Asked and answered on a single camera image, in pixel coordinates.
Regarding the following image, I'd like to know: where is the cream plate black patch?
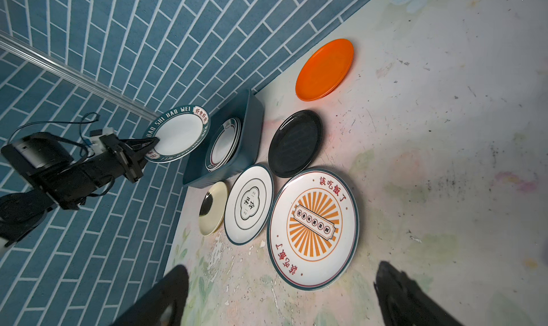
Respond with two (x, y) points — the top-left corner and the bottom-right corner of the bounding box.
(198, 181), (228, 236)

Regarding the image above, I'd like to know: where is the white plate cloud emblem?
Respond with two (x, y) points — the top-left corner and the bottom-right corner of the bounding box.
(224, 164), (274, 246)

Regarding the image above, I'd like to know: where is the teal plastic bin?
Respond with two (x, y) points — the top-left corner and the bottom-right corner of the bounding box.
(182, 89), (265, 189)

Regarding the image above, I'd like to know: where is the white plate orange sunburst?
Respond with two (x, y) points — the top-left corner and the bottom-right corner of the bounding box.
(266, 168), (360, 291)

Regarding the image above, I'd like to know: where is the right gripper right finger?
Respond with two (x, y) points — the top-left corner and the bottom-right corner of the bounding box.
(374, 261), (460, 326)

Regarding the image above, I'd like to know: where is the green rim plate red ring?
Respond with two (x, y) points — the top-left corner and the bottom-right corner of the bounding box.
(205, 117), (243, 173)

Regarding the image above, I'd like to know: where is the orange small plate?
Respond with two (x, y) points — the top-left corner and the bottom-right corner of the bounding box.
(295, 39), (355, 102)

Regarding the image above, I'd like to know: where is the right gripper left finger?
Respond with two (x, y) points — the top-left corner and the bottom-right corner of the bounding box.
(112, 265), (189, 325)

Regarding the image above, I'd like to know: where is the green rim plate white lettering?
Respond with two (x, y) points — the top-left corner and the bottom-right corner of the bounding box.
(144, 105), (211, 163)

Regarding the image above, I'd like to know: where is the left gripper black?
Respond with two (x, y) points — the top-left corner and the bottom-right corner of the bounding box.
(1, 132), (159, 210)

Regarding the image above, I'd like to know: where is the black small plate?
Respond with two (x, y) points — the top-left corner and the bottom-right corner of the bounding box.
(268, 110), (324, 178)

